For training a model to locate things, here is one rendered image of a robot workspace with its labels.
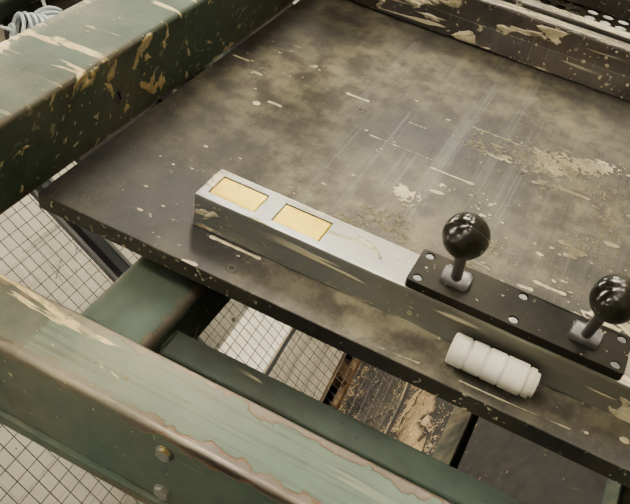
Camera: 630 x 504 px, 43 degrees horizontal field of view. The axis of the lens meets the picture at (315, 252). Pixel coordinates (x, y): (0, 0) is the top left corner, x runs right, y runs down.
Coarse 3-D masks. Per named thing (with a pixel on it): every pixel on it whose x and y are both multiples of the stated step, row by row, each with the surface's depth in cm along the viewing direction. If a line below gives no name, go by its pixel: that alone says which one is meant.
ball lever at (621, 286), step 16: (592, 288) 60; (608, 288) 59; (624, 288) 59; (592, 304) 60; (608, 304) 59; (624, 304) 58; (576, 320) 70; (592, 320) 65; (608, 320) 60; (624, 320) 59; (576, 336) 69; (592, 336) 69
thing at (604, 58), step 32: (352, 0) 123; (384, 0) 121; (416, 0) 119; (448, 0) 117; (480, 0) 115; (512, 0) 117; (448, 32) 119; (480, 32) 117; (512, 32) 115; (544, 32) 113; (576, 32) 111; (608, 32) 113; (544, 64) 116; (576, 64) 114; (608, 64) 112
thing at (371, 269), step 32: (224, 224) 78; (256, 224) 76; (288, 256) 77; (320, 256) 75; (352, 256) 75; (384, 256) 75; (416, 256) 76; (352, 288) 76; (384, 288) 74; (416, 320) 74; (448, 320) 73; (480, 320) 71; (512, 352) 71; (544, 352) 70; (544, 384) 72; (576, 384) 70; (608, 384) 69
